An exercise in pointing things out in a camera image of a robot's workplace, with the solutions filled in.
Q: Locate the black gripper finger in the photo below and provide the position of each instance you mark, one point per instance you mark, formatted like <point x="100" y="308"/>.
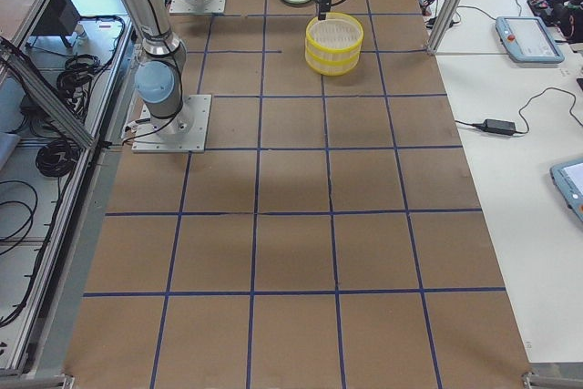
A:
<point x="320" y="12"/>
<point x="326" y="11"/>

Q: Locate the yellow steamer layer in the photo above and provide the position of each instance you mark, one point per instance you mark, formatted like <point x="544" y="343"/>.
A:
<point x="337" y="34"/>
<point x="331" y="64"/>

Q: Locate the blue teach pendant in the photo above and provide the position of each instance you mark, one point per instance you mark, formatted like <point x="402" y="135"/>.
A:
<point x="526" y="40"/>
<point x="567" y="178"/>

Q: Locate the black power adapter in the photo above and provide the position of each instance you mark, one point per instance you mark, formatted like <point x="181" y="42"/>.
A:
<point x="501" y="127"/>

